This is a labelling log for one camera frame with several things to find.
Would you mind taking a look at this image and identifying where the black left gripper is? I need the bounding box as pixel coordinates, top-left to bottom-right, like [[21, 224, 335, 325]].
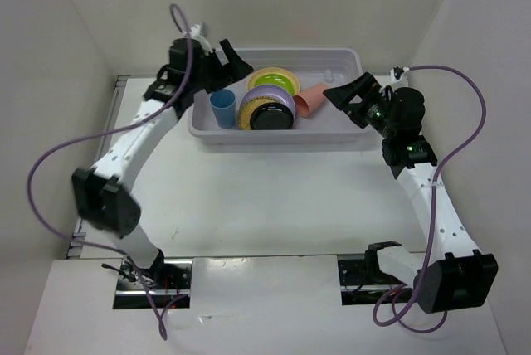
[[189, 39, 253, 94]]

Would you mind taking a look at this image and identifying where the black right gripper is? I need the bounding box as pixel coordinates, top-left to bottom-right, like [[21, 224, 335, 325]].
[[324, 72, 397, 139]]

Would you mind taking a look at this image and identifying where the orange plastic plate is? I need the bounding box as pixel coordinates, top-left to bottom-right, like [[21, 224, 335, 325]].
[[246, 67, 300, 96]]

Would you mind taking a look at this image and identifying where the blue plastic cup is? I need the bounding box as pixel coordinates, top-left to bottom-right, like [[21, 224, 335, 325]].
[[209, 89, 236, 129]]

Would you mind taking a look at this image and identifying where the pink plastic cup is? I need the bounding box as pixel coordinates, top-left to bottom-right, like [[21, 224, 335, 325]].
[[293, 83, 329, 118]]

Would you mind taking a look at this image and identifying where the green plastic plate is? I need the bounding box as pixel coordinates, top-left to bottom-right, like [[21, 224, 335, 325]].
[[254, 73, 294, 92]]

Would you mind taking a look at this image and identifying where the woven bamboo plate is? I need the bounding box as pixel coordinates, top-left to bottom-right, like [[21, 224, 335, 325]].
[[237, 96, 279, 130]]

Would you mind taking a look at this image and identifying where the purple plastic plate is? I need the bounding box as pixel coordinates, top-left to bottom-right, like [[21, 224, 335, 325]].
[[240, 85, 296, 117]]

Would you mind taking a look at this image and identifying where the black glossy plate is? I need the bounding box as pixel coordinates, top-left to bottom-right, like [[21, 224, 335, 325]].
[[250, 102, 295, 130]]

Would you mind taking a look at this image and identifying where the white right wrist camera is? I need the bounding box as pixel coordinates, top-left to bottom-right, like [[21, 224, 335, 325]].
[[390, 66, 410, 88]]

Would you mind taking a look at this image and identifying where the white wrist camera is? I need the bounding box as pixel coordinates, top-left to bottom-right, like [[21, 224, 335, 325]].
[[189, 23, 213, 54], [390, 66, 410, 88]]

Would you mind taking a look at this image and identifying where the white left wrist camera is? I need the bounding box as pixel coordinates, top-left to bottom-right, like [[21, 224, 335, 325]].
[[189, 23, 213, 54]]

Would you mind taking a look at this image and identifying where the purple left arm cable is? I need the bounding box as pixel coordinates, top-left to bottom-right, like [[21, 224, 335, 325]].
[[27, 2, 196, 342]]

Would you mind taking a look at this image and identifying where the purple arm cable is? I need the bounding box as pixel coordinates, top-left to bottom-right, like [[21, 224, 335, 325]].
[[27, 2, 196, 342], [373, 64, 487, 333]]

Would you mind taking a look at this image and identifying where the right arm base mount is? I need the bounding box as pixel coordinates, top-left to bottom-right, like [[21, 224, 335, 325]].
[[337, 255, 402, 306]]

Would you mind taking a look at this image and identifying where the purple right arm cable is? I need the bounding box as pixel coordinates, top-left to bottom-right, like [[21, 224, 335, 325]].
[[373, 64, 487, 333]]

